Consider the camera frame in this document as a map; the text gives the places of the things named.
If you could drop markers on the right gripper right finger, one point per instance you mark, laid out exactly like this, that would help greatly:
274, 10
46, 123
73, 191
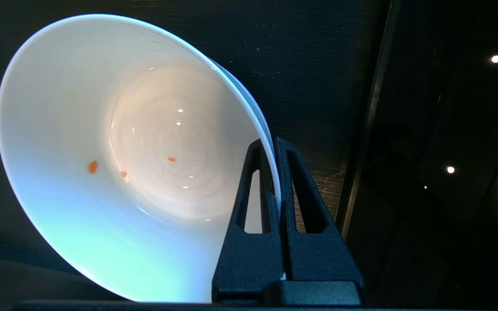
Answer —
318, 259

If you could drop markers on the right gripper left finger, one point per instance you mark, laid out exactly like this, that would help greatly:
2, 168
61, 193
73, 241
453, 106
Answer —
249, 259

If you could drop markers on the white ceramic bowl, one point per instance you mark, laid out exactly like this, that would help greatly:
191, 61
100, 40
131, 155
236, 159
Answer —
115, 155

